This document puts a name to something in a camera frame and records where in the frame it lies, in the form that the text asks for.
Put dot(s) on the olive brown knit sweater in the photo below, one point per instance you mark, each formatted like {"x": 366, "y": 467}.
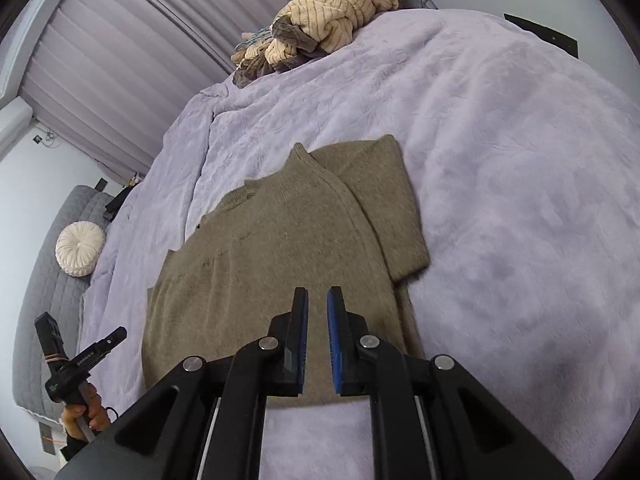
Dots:
{"x": 280, "y": 260}

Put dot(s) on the black wall monitor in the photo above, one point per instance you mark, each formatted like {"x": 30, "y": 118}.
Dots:
{"x": 542, "y": 35}

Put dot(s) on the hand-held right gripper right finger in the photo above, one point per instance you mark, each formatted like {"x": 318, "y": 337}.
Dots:
{"x": 334, "y": 345}

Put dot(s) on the round white pleated pillow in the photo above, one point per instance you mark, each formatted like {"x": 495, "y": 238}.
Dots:
{"x": 80, "y": 249}

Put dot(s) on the person's left hand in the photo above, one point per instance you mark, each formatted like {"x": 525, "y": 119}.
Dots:
{"x": 85, "y": 415}

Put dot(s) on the teal patterned cloth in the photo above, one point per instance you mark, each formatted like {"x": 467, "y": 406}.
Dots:
{"x": 256, "y": 37}

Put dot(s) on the pale pleated curtains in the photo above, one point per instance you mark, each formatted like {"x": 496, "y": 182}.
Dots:
{"x": 125, "y": 60}

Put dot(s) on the black device on nightstand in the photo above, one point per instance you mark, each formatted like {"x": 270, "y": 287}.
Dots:
{"x": 116, "y": 200}

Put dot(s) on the lavender fleece blanket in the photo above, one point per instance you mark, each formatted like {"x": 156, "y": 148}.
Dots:
{"x": 500, "y": 185}

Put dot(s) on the beige striped fleece garment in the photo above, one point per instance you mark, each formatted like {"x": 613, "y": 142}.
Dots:
{"x": 335, "y": 7}

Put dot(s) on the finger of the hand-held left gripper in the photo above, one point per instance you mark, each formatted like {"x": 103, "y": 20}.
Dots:
{"x": 111, "y": 340}

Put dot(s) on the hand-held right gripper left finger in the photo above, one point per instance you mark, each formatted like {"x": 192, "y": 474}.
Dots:
{"x": 299, "y": 340}

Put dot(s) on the grey quilted headboard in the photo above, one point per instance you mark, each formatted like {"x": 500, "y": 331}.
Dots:
{"x": 50, "y": 310}

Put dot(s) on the dark brown fleece garment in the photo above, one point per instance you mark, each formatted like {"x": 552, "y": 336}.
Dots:
{"x": 295, "y": 35}

